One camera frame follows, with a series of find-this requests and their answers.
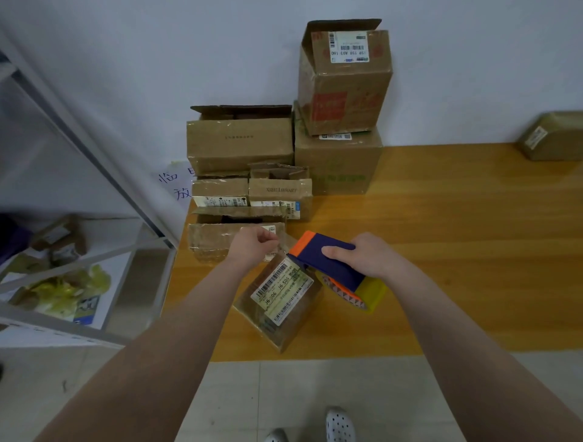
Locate person's left hand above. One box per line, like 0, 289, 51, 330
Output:
223, 224, 282, 273

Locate yellow plastic bag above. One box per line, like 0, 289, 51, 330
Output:
18, 266, 112, 320

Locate white paper wall sign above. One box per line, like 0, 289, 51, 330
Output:
157, 162, 197, 203

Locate grey metal shelf rack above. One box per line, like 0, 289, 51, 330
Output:
0, 36, 179, 349

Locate squat red-printed cardboard box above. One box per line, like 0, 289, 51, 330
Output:
232, 239, 326, 353

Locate small open carton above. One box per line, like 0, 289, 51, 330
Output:
27, 214, 87, 267

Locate person's right forearm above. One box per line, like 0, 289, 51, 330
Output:
387, 264, 583, 442

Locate person's right hand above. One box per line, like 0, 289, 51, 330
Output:
321, 231, 415, 285

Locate person's left forearm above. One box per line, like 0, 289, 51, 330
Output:
36, 259, 251, 442

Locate box barcode label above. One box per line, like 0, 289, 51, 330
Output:
188, 220, 287, 262

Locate wooden table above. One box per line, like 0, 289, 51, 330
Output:
164, 141, 583, 362

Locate stack of cardboard boxes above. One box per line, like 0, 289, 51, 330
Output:
186, 19, 395, 222

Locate dark blue bag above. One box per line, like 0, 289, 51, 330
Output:
0, 211, 33, 265

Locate blue orange tape dispenser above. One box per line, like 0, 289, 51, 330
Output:
290, 230, 391, 313

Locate small brown cardboard box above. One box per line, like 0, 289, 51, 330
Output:
517, 111, 583, 163

